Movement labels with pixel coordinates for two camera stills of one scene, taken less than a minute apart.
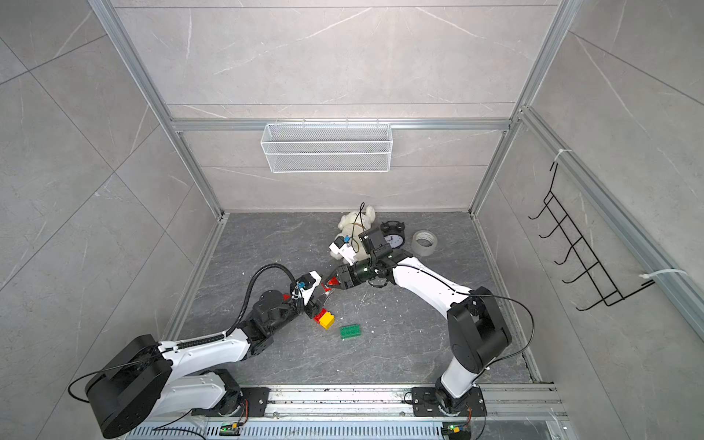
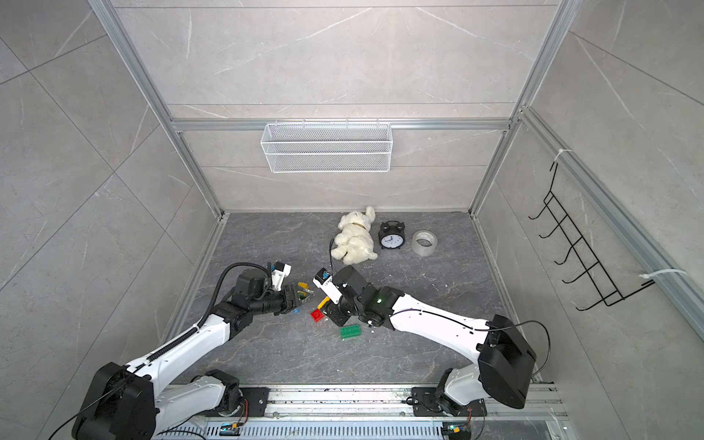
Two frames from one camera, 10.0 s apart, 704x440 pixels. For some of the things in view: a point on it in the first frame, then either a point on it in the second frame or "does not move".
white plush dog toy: x=351 y=225 does not move
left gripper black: x=317 y=303 → x=294 y=302
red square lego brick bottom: x=319 y=315 does not move
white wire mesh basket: x=327 y=148 does not move
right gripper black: x=343 y=272 → x=333 y=312
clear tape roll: x=423 y=242 does not move
